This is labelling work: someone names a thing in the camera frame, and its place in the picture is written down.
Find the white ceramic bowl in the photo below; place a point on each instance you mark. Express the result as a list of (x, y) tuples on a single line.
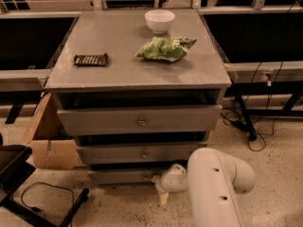
[(159, 20)]

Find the dark chocolate bar wrapper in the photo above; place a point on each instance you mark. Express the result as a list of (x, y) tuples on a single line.
[(91, 60)]

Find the black folding stand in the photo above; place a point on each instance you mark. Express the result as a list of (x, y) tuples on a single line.
[(14, 171)]

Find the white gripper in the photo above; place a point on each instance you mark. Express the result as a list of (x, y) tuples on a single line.
[(169, 180)]

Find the grey middle drawer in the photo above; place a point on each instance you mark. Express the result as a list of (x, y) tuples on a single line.
[(137, 153)]

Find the green chip bag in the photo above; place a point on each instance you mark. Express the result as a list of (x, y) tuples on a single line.
[(168, 49)]

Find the grey bottom drawer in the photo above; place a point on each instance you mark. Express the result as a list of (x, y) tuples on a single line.
[(127, 175)]

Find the grey drawer cabinet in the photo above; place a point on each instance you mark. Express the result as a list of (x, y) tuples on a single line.
[(128, 81)]

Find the grey drawer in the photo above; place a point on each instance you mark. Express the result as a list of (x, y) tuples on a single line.
[(127, 175), (139, 119), (137, 153)]

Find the black table leg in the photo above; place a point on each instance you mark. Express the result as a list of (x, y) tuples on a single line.
[(251, 130)]

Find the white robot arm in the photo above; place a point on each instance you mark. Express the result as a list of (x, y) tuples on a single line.
[(213, 180)]

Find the brown cardboard box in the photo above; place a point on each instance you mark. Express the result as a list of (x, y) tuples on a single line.
[(51, 148)]

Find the grey top drawer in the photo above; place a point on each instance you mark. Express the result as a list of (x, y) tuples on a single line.
[(139, 119)]

